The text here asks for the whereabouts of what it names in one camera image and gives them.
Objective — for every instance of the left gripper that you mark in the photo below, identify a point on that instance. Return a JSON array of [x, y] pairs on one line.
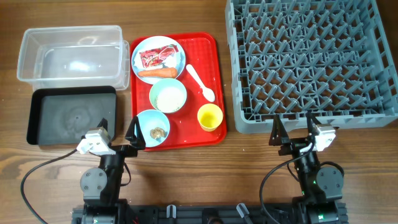
[[137, 140]]

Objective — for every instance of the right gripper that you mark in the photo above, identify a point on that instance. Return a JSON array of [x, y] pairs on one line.
[[296, 146]]

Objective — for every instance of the light blue small bowl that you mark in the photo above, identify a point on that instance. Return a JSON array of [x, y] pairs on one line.
[[150, 119]]

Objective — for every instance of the brown food scrap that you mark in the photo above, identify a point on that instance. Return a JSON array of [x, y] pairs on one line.
[[157, 133]]

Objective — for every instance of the white rice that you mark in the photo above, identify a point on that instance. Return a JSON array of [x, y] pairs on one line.
[[170, 99]]

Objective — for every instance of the green bowl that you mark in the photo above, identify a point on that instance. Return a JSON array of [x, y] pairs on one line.
[[164, 83]]

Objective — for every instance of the orange carrot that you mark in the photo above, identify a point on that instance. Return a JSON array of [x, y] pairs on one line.
[[160, 73]]

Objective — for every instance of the red snack wrapper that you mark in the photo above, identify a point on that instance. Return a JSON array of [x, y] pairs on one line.
[[155, 57]]

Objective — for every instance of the yellow plastic cup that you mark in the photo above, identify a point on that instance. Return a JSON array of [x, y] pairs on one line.
[[209, 117]]

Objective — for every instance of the light blue plate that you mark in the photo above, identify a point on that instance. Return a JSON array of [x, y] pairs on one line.
[[153, 43]]

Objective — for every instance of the white napkin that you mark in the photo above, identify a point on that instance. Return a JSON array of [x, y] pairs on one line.
[[172, 61]]

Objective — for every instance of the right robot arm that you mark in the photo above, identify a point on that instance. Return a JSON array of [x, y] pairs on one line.
[[321, 183]]

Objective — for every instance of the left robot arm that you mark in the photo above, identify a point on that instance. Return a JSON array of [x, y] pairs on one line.
[[101, 185]]

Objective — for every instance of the black waste tray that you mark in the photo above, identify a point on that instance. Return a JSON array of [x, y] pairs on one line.
[[64, 115]]

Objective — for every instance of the grey dishwasher rack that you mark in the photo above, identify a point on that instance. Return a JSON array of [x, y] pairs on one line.
[[328, 57]]

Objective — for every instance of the red serving tray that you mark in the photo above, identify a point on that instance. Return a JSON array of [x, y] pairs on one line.
[[201, 52]]

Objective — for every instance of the clear plastic bin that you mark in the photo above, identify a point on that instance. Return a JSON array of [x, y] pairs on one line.
[[60, 57]]

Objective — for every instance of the white plastic spoon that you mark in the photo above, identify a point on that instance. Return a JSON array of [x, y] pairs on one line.
[[207, 92]]

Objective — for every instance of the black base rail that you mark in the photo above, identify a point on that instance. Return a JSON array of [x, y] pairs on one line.
[[282, 213]]

